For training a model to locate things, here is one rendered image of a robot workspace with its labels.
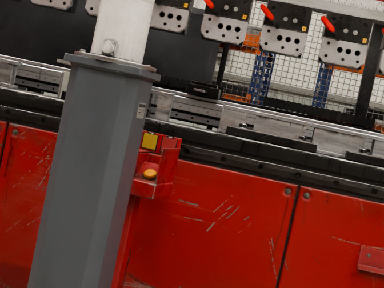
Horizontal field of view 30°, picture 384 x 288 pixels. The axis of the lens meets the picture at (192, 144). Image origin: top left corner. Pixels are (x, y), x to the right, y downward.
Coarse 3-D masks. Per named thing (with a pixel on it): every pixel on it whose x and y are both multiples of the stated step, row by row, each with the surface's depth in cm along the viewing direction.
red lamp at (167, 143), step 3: (165, 138) 218; (168, 138) 218; (162, 141) 218; (165, 141) 218; (168, 141) 218; (171, 141) 217; (174, 141) 217; (162, 144) 218; (165, 144) 218; (168, 144) 218; (171, 144) 217; (174, 144) 217; (162, 147) 218; (165, 147) 218; (168, 147) 218; (171, 147) 217; (174, 147) 217
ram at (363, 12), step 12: (264, 0) 241; (276, 0) 237; (288, 0) 236; (300, 0) 236; (312, 0) 236; (324, 12) 240; (336, 12) 235; (348, 12) 235; (360, 12) 234; (372, 12) 234
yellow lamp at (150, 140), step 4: (144, 136) 220; (148, 136) 220; (152, 136) 219; (156, 136) 219; (144, 140) 220; (148, 140) 220; (152, 140) 219; (156, 140) 219; (144, 144) 220; (148, 144) 220; (152, 144) 219; (148, 148) 220; (152, 148) 219
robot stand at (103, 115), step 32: (96, 64) 155; (96, 96) 156; (128, 96) 156; (64, 128) 158; (96, 128) 156; (128, 128) 157; (64, 160) 158; (96, 160) 156; (128, 160) 161; (64, 192) 158; (96, 192) 156; (128, 192) 167; (64, 224) 158; (96, 224) 157; (64, 256) 158; (96, 256) 158
